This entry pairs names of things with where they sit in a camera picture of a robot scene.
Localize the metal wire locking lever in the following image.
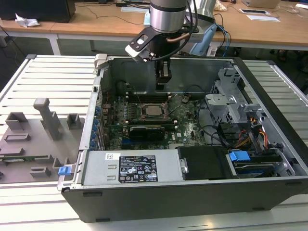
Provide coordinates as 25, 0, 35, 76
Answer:
134, 90, 146, 119
167, 95, 180, 115

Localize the metal socket cover frame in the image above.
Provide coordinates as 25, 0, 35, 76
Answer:
162, 94, 181, 116

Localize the silver topped CPU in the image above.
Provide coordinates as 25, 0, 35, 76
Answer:
145, 105, 161, 116

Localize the CPU socket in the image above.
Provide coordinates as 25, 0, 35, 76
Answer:
138, 102, 170, 120

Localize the copper coloured tube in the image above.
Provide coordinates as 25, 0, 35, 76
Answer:
167, 33, 191, 45

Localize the pale blue teach pendant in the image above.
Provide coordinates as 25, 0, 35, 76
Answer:
189, 23, 219, 57

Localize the white paper sheet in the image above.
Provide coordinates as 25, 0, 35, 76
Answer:
121, 6, 152, 13
245, 14, 282, 23

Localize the light wooden desk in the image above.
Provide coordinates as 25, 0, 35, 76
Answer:
51, 0, 308, 52
0, 4, 80, 56

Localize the silver disk bay cage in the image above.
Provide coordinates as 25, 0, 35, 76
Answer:
204, 67, 268, 126

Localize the black graphics card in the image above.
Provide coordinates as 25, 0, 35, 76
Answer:
129, 124, 166, 142

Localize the green motherboard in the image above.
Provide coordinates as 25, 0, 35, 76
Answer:
100, 92, 210, 150

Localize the grey framed tablet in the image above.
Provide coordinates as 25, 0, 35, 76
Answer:
238, 8, 270, 15

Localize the silver laptop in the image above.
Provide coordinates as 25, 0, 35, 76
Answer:
242, 0, 282, 8

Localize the black plastic shroud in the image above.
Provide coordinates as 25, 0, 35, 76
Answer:
178, 146, 231, 181

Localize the black computer tower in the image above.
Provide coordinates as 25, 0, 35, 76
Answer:
0, 0, 77, 24

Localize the hard disk in blue carrier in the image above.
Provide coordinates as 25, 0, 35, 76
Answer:
227, 149, 277, 179

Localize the silver power supply unit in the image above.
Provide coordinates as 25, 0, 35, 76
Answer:
80, 149, 181, 186

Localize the crumpled white paper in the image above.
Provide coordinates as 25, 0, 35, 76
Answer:
14, 13, 40, 27

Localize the grey black PC case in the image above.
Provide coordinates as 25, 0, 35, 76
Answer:
56, 53, 308, 223

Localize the blue case latch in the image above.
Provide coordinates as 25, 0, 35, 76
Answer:
58, 166, 73, 178

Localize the grey parts rack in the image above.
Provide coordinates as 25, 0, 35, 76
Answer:
0, 97, 85, 186

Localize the green RAM stick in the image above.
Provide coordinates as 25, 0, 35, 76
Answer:
0, 154, 50, 161

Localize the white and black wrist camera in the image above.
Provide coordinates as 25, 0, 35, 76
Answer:
124, 26, 158, 64

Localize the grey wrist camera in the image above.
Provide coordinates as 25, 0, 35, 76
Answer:
182, 25, 205, 43

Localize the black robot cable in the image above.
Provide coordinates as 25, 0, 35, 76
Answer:
151, 0, 202, 61

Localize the blue cable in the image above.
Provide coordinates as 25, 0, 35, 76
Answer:
215, 13, 233, 58

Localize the black cable bundle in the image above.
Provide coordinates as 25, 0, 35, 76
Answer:
197, 100, 241, 149

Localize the red data cable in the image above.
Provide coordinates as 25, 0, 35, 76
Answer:
237, 129, 248, 147

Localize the yellow power wire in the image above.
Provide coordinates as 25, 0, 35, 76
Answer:
249, 116, 270, 149

